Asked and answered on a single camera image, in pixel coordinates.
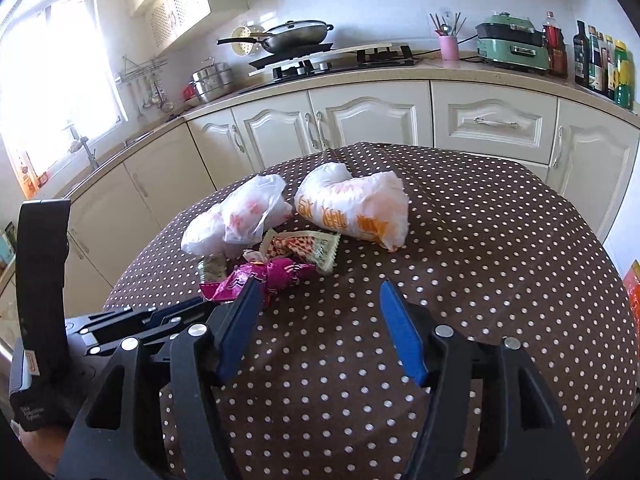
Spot green yellow oil bottle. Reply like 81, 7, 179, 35
614, 40, 634, 110

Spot small white plastic bag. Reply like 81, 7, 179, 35
181, 204, 228, 256

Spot bundle of chopsticks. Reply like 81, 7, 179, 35
429, 10, 468, 38

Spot cream lower cabinets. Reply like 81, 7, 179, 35
0, 80, 640, 321

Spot brown polka-dot tablecloth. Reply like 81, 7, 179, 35
102, 141, 640, 480

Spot orange bottle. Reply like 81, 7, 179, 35
15, 152, 39, 199

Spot teal box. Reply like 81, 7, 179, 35
0, 222, 18, 267

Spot cream round strainer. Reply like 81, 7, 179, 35
231, 25, 257, 58

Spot tall dark glass bottle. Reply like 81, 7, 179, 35
573, 21, 592, 87

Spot slim dark sauce bottle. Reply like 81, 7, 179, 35
589, 26, 604, 92

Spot large orange-print plastic bag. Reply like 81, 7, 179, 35
294, 162, 410, 252

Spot red checkered snack wrapper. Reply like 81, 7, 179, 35
244, 229, 342, 275

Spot kitchen window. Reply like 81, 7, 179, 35
0, 0, 128, 176

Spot metal utensil rack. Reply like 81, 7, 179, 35
116, 56, 168, 83

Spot black gas stove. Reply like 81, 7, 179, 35
270, 45, 418, 85

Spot black wok with lid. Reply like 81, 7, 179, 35
216, 20, 334, 55

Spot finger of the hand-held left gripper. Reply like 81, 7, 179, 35
67, 299, 217, 336
84, 329, 177, 358

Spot green white snack wrapper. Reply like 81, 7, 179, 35
197, 255, 231, 283

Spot green electric cooker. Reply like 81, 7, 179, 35
474, 11, 550, 75

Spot metal sink faucet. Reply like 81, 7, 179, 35
67, 125, 99, 171

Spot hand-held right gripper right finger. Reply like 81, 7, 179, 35
379, 280, 588, 480

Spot magenta snack wrapper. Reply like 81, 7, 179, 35
199, 258, 317, 306

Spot beige countertop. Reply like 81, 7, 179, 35
30, 52, 640, 201

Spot orange package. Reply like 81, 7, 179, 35
622, 260, 640, 331

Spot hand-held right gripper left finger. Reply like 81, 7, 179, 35
56, 276, 267, 480

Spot medium white plastic bag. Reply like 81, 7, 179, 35
221, 175, 294, 243

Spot small lattice door cabinet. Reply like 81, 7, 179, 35
131, 0, 211, 53

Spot red-label dark bottle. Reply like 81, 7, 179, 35
544, 11, 569, 79

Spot stainless steamer pot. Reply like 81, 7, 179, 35
191, 60, 236, 103

